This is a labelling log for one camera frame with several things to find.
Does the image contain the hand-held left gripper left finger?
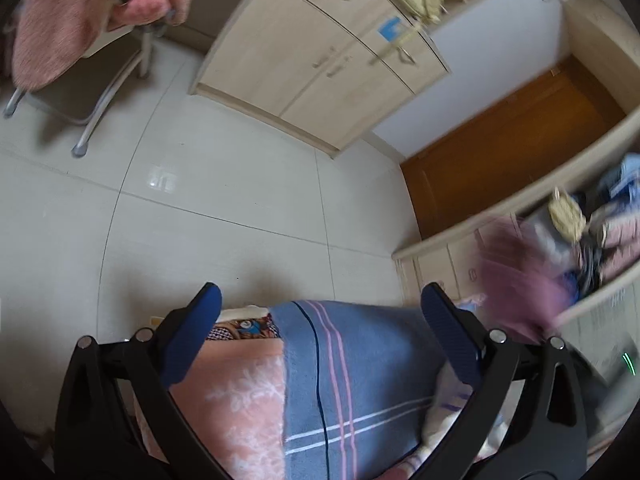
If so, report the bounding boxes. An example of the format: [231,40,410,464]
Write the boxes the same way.
[54,282,236,480]

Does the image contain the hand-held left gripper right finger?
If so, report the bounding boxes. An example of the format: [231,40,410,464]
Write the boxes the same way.
[415,282,588,480]

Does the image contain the pink-purple large garment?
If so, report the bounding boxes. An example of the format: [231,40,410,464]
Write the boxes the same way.
[475,214,581,343]

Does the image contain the dark blue clothes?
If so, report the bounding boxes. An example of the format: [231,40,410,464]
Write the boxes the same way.
[560,267,593,303]

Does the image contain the grey clothes pile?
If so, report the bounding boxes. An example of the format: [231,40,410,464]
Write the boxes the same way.
[577,240,608,286]

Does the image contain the colourful patterned cloth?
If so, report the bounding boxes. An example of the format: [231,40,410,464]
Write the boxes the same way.
[207,312,281,342]

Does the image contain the frosted glass sliding door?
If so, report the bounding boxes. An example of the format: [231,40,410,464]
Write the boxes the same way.
[557,280,640,361]

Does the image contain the light wood wardrobe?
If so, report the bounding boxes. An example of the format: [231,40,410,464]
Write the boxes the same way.
[392,0,640,411]

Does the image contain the pink fleece bed blanket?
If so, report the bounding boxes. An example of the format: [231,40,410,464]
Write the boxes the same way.
[135,310,288,480]

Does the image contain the blue plaid bed sheet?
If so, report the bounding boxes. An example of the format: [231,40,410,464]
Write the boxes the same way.
[270,300,481,480]

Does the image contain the pink padded jacket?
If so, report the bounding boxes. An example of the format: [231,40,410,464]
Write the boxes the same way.
[600,220,640,277]

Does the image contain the yellow-green crumpled cloth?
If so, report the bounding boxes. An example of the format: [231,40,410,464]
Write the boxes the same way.
[547,187,588,241]

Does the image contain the brown wooden door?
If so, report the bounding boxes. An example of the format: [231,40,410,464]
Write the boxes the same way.
[400,55,628,241]

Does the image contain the light blue jacket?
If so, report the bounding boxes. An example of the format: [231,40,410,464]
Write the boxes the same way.
[597,154,640,203]

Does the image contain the grey metal chair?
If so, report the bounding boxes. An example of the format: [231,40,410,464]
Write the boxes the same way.
[2,0,168,157]

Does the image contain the light wood cabinet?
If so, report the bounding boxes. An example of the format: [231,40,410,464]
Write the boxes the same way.
[189,0,453,161]

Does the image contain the blue sticker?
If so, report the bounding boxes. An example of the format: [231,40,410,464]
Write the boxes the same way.
[378,16,403,41]

